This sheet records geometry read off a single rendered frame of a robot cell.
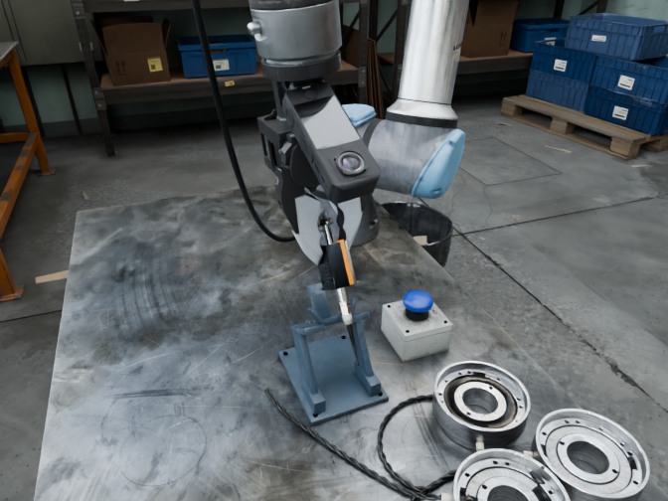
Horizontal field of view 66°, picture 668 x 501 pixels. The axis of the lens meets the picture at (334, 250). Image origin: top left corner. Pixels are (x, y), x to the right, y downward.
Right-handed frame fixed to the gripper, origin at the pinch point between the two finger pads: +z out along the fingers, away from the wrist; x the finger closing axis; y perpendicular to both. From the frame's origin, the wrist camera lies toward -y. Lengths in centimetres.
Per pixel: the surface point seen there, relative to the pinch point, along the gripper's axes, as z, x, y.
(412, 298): 12.8, -11.3, 1.9
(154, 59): 40, -30, 329
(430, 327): 15.9, -12.1, -1.2
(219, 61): 48, -71, 326
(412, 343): 17.1, -9.1, -1.3
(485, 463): 16.9, -5.5, -19.5
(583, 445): 18.8, -16.4, -22.0
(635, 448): 17.8, -19.8, -25.3
